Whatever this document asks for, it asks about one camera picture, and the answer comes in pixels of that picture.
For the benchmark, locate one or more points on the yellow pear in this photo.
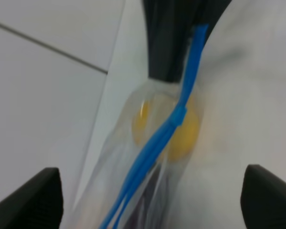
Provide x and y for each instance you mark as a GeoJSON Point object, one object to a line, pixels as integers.
{"type": "Point", "coordinates": [154, 112]}

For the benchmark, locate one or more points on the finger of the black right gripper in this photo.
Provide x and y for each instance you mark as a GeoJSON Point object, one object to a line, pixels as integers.
{"type": "Point", "coordinates": [169, 25]}

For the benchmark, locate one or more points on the clear zip bag blue zipper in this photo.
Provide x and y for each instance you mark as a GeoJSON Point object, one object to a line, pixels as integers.
{"type": "Point", "coordinates": [124, 168]}

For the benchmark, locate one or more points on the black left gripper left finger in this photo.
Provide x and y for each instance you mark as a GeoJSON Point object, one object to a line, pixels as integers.
{"type": "Point", "coordinates": [38, 204]}

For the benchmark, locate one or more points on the purple eggplant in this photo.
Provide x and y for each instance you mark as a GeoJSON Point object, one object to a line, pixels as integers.
{"type": "Point", "coordinates": [150, 210]}

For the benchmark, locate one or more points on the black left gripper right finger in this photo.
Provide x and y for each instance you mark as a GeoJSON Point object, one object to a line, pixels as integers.
{"type": "Point", "coordinates": [263, 199]}

